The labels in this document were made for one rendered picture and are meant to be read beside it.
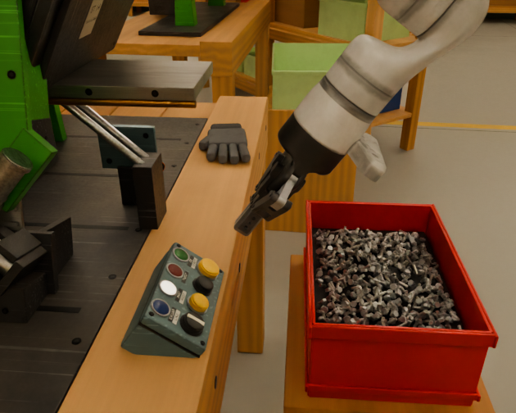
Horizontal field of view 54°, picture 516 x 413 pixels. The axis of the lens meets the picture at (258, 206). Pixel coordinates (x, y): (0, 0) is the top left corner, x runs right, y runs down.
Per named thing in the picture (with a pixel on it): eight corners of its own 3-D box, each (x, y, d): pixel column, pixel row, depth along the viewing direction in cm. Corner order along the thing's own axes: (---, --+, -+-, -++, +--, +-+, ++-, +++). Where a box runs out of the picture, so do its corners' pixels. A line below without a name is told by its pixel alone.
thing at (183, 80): (213, 79, 85) (212, 61, 83) (195, 110, 71) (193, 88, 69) (-12, 74, 88) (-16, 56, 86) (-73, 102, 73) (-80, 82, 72)
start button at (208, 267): (217, 270, 68) (222, 264, 68) (214, 283, 66) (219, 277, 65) (199, 258, 68) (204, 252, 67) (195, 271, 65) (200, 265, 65)
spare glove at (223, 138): (200, 133, 120) (199, 122, 118) (245, 131, 120) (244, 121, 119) (198, 167, 102) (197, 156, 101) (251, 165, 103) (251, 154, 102)
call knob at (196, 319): (202, 323, 59) (208, 316, 58) (198, 338, 57) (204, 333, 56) (183, 311, 58) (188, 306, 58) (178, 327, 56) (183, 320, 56)
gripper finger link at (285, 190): (289, 164, 55) (281, 169, 57) (269, 199, 54) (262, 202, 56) (307, 176, 56) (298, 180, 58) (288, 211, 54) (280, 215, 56)
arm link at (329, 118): (377, 187, 54) (418, 142, 51) (292, 126, 52) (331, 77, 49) (368, 154, 62) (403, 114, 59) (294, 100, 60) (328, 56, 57)
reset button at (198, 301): (206, 303, 62) (211, 297, 61) (203, 316, 60) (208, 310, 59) (190, 293, 61) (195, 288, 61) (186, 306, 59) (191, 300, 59)
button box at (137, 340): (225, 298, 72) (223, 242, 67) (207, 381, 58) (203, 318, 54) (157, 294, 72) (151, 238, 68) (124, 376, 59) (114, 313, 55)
